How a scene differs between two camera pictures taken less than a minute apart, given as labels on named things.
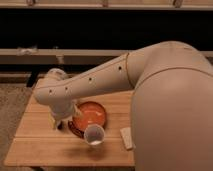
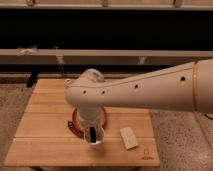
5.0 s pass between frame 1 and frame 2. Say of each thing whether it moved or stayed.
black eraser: moved
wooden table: stayed
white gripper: moved
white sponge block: stayed
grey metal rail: stayed
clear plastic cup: stayed
